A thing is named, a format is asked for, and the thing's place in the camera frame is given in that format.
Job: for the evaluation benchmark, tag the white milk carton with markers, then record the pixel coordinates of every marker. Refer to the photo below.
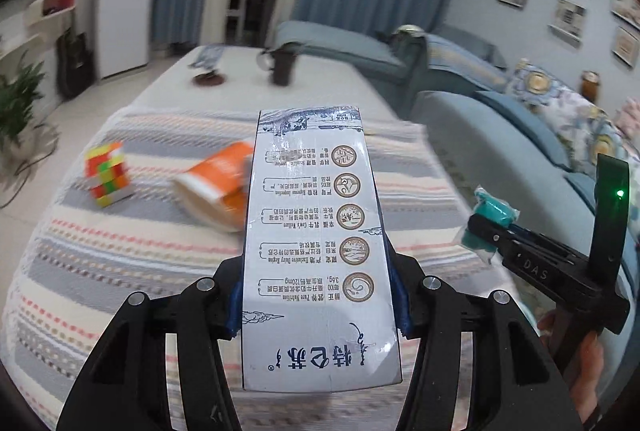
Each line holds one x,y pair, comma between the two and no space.
312,236

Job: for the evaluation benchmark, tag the black guitar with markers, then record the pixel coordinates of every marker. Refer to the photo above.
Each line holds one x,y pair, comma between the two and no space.
75,56

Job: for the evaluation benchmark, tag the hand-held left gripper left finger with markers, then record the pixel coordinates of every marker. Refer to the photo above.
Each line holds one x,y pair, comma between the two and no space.
235,308

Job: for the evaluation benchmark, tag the white wall shelf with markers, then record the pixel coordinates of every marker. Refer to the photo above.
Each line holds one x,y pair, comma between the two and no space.
30,26

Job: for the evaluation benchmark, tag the amber jar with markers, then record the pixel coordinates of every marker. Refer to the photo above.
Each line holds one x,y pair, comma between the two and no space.
590,85

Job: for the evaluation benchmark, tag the striped tablecloth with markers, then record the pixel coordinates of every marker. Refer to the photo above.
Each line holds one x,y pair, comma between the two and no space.
140,251

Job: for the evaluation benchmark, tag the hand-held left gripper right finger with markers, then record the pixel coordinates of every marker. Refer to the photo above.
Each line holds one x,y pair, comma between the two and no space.
403,306

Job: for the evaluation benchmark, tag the red box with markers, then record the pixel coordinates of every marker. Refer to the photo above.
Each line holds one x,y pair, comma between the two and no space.
59,2

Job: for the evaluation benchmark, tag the white chair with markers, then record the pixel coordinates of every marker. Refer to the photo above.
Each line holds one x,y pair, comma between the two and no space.
245,11

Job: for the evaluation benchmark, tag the blue sofa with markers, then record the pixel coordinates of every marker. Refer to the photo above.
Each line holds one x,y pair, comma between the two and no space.
450,121

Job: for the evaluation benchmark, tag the person's right hand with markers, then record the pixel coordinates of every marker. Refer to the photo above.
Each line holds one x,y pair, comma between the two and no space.
585,376

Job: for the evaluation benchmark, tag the green houseplant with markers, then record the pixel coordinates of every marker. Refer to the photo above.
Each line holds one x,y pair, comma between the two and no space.
20,106

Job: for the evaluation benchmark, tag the dark brown cup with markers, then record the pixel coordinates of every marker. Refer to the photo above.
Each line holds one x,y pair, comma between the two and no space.
284,67

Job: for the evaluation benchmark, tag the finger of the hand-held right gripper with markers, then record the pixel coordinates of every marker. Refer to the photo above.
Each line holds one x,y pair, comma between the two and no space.
484,233

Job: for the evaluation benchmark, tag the blue cushion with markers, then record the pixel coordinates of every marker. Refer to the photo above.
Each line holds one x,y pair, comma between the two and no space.
525,126

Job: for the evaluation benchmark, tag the colourful puzzle cube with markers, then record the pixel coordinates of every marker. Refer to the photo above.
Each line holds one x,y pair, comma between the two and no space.
106,176

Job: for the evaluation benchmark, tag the floral blanket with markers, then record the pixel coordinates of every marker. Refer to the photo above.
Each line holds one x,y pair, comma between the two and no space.
565,111

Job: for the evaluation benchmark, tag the orange snack packet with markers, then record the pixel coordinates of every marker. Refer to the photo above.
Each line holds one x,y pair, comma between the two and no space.
220,173

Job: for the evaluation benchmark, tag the teal plastic packet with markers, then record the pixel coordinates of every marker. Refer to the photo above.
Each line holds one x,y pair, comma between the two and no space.
492,208

